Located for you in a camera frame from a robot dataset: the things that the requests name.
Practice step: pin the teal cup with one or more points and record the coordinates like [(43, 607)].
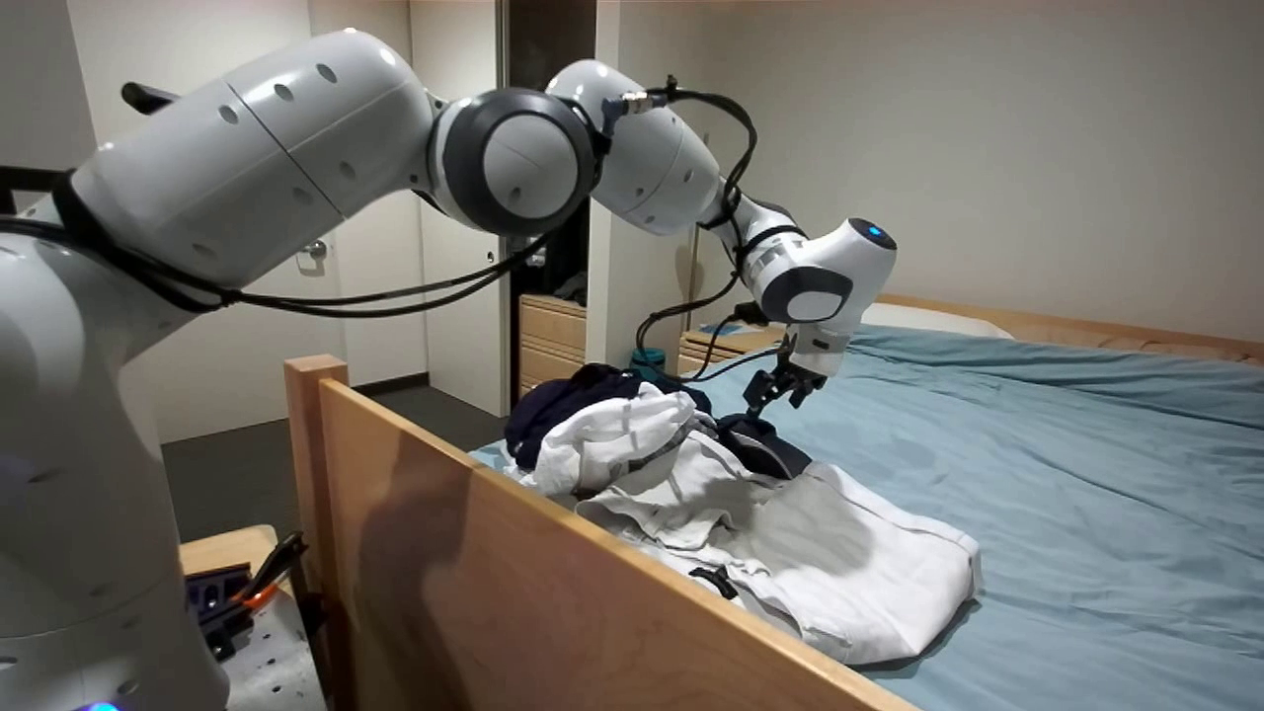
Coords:
[(644, 366)]

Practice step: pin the small wooden box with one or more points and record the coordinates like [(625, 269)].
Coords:
[(219, 545)]

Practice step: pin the wooden bed frame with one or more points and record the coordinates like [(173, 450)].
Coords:
[(461, 595)]

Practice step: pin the wooden drawer chest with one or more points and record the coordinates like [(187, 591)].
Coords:
[(556, 346)]

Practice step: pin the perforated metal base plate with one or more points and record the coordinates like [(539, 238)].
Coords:
[(277, 673)]

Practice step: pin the wooden nightstand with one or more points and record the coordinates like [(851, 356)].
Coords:
[(717, 354)]

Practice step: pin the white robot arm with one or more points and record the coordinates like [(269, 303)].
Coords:
[(261, 161)]

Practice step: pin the black tool organizer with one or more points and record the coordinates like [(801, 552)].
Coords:
[(219, 595)]

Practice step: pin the black bar camera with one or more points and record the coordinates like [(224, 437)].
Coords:
[(144, 96)]

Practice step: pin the white pillow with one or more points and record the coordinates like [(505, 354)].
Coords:
[(941, 321)]

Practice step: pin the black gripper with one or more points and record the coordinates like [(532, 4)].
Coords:
[(792, 379)]

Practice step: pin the blue bed sheet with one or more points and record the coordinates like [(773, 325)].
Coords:
[(1052, 498)]

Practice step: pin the white closet door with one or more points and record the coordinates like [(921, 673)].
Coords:
[(461, 340)]

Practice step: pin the black camera stand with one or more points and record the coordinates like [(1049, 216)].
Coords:
[(32, 178)]

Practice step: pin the folded white garment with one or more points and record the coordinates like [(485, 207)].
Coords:
[(843, 568)]

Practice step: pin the black marker pen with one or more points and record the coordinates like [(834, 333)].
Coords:
[(277, 558)]

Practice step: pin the crumpled white garment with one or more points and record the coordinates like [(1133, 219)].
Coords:
[(607, 437)]

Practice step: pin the dark navy garment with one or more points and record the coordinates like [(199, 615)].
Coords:
[(556, 398)]

